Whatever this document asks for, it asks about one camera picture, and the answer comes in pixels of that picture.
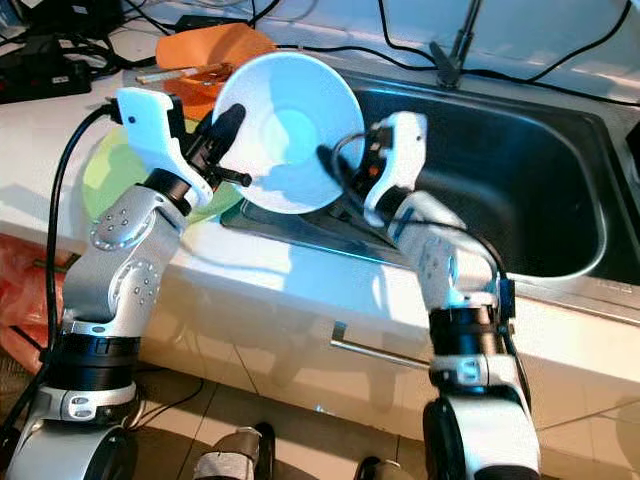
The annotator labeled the chrome sink faucet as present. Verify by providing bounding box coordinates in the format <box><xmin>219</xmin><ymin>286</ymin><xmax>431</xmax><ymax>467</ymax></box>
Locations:
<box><xmin>428</xmin><ymin>0</ymin><xmax>483</xmax><ymax>89</ymax></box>

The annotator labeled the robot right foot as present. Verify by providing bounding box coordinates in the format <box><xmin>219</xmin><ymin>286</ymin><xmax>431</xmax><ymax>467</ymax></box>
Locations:
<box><xmin>355</xmin><ymin>455</ymin><xmax>411</xmax><ymax>480</ymax></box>

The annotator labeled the black power cable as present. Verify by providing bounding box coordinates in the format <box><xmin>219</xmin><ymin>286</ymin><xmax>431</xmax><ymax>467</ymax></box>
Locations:
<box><xmin>375</xmin><ymin>0</ymin><xmax>433</xmax><ymax>73</ymax></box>

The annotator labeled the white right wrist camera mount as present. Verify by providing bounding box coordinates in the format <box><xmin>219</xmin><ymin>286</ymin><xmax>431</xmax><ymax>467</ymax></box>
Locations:
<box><xmin>363</xmin><ymin>112</ymin><xmax>429</xmax><ymax>229</ymax></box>

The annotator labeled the wooden chopstick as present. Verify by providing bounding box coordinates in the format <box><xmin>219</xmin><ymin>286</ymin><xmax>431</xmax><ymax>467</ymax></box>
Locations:
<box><xmin>135</xmin><ymin>64</ymin><xmax>231</xmax><ymax>86</ymax></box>
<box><xmin>135</xmin><ymin>62</ymin><xmax>231</xmax><ymax>84</ymax></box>

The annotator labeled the white bowl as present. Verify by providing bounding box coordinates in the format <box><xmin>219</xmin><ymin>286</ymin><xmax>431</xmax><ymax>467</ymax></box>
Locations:
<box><xmin>212</xmin><ymin>52</ymin><xmax>366</xmax><ymax>214</ymax></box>

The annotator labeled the light green plate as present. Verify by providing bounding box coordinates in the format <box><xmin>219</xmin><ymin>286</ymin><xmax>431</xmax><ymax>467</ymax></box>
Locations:
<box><xmin>82</xmin><ymin>128</ymin><xmax>246</xmax><ymax>223</ymax></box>

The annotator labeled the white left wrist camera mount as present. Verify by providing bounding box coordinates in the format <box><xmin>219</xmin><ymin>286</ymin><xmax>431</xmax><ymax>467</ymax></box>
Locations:
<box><xmin>115</xmin><ymin>87</ymin><xmax>216</xmax><ymax>209</ymax></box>

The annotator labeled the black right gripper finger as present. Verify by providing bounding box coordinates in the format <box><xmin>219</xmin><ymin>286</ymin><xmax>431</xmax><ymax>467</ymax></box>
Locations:
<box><xmin>315</xmin><ymin>145</ymin><xmax>371</xmax><ymax>201</ymax></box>

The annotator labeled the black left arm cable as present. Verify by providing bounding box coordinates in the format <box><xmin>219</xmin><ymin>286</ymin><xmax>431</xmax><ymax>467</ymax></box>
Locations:
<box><xmin>0</xmin><ymin>100</ymin><xmax>121</xmax><ymax>461</ymax></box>

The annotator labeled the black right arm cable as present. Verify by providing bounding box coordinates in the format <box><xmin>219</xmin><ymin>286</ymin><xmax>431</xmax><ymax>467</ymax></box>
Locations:
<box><xmin>333</xmin><ymin>128</ymin><xmax>533</xmax><ymax>401</ymax></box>

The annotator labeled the orange bowl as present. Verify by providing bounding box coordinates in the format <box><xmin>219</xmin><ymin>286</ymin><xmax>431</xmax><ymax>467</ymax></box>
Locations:
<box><xmin>155</xmin><ymin>22</ymin><xmax>276</xmax><ymax>96</ymax></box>

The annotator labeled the orange plastic bag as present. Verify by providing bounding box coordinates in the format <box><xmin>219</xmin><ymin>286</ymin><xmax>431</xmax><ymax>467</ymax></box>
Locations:
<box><xmin>0</xmin><ymin>235</ymin><xmax>61</xmax><ymax>376</ymax></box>

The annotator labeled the silver cabinet handle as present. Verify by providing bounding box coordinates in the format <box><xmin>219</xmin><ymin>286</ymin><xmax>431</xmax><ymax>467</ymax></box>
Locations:
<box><xmin>330</xmin><ymin>320</ymin><xmax>433</xmax><ymax>371</ymax></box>

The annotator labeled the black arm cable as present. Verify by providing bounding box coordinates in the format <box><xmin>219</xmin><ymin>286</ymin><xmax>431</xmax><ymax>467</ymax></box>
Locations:
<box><xmin>333</xmin><ymin>128</ymin><xmax>533</xmax><ymax>401</ymax></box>
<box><xmin>0</xmin><ymin>100</ymin><xmax>121</xmax><ymax>461</ymax></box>

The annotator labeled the black power strip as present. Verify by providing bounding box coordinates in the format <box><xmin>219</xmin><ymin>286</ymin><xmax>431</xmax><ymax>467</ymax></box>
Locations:
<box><xmin>0</xmin><ymin>45</ymin><xmax>96</xmax><ymax>104</ymax></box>

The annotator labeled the stainless steel sink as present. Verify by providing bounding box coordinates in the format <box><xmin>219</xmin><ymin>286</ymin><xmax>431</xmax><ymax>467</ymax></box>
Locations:
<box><xmin>222</xmin><ymin>75</ymin><xmax>640</xmax><ymax>311</ymax></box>

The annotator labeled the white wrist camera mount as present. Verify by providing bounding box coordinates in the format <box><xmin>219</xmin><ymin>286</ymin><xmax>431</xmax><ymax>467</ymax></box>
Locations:
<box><xmin>115</xmin><ymin>87</ymin><xmax>216</xmax><ymax>209</ymax></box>
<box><xmin>363</xmin><ymin>112</ymin><xmax>429</xmax><ymax>229</ymax></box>

